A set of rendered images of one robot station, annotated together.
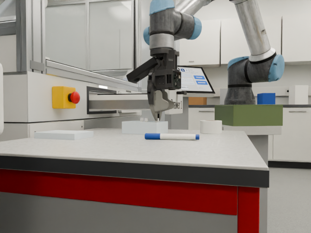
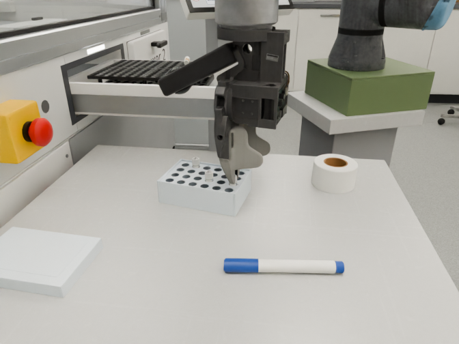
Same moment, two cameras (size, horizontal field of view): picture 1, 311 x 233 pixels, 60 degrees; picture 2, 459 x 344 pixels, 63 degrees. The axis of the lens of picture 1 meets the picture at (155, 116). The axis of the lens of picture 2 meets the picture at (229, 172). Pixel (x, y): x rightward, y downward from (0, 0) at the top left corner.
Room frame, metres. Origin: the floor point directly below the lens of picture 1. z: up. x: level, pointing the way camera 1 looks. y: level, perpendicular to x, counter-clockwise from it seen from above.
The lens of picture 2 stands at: (0.35, 0.07, 1.06)
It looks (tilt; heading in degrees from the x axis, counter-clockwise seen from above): 27 degrees down; 352
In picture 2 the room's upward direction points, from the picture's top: straight up
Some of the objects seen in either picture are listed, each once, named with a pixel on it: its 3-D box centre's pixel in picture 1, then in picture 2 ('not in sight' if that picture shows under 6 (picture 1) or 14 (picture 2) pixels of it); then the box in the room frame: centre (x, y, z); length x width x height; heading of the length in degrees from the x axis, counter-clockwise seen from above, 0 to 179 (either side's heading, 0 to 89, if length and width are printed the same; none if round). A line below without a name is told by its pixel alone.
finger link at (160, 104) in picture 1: (159, 105); (242, 158); (0.81, -0.01, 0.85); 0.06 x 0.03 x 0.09; 64
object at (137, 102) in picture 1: (127, 103); (153, 84); (1.18, 0.12, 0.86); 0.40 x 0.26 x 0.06; 75
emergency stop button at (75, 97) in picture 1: (73, 97); (37, 132); (0.88, 0.27, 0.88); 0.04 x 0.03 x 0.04; 165
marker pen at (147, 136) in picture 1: (171, 136); (283, 265); (0.68, -0.04, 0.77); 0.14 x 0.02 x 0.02; 81
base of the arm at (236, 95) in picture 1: (239, 95); (358, 46); (1.35, -0.42, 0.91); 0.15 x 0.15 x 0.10
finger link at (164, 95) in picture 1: (165, 105); (249, 148); (0.84, -0.03, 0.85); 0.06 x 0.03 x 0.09; 64
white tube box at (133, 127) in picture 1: (145, 127); (205, 185); (0.87, 0.03, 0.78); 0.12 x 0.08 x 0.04; 63
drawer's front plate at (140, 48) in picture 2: (130, 102); (150, 54); (1.51, 0.14, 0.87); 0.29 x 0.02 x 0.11; 165
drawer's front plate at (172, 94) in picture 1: (174, 100); not in sight; (1.13, -0.08, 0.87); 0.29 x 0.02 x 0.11; 165
